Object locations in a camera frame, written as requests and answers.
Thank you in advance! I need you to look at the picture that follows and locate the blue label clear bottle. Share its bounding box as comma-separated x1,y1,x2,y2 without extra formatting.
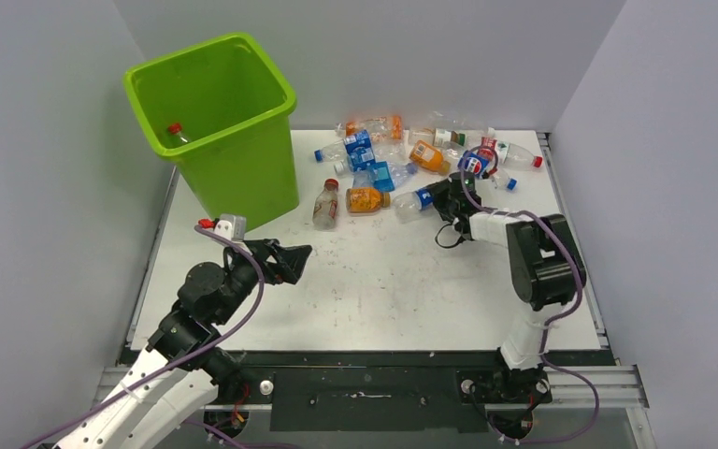
314,130,404,176

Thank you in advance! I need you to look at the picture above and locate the small orange juice bottle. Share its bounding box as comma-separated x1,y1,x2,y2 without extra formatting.
346,187,392,214

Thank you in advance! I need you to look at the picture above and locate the green-red label bottle rear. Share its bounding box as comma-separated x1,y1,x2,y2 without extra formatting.
408,127,496,148

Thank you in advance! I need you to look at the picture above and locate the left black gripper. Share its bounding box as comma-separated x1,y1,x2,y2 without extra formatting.
213,238,311,325

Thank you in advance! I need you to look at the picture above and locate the crushed blue label bottle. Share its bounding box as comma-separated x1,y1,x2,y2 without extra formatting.
352,162,419,193

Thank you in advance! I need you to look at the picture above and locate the red label bottle rear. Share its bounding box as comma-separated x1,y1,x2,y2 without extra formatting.
478,137,543,170

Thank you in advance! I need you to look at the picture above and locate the green plastic bin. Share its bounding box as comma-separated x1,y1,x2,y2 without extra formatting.
123,33,300,229

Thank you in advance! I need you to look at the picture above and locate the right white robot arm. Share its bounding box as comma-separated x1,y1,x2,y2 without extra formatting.
425,172,586,400

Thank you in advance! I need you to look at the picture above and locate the orange bottle barcode label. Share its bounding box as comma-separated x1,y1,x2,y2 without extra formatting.
409,140,451,176

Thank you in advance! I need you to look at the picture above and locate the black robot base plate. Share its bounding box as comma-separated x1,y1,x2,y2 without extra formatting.
204,351,553,437

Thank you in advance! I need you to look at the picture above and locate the red label clear bottle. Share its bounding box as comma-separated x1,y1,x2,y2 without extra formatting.
167,123,191,146

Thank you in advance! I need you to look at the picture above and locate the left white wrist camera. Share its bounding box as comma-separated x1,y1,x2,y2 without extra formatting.
197,213,247,241

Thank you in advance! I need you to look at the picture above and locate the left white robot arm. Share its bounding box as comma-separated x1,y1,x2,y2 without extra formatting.
55,239,312,448

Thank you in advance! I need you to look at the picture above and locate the small red-cap bottle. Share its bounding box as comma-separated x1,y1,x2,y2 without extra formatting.
312,179,339,230

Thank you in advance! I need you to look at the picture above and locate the pepsi bottle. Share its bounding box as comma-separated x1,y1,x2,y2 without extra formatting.
458,149,517,192
392,187,436,224

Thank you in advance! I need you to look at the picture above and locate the orange label bottle rear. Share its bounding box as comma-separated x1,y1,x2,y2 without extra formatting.
335,115,404,142

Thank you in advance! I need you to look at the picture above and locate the aluminium frame rail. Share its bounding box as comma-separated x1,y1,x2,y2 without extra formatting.
545,365,650,409

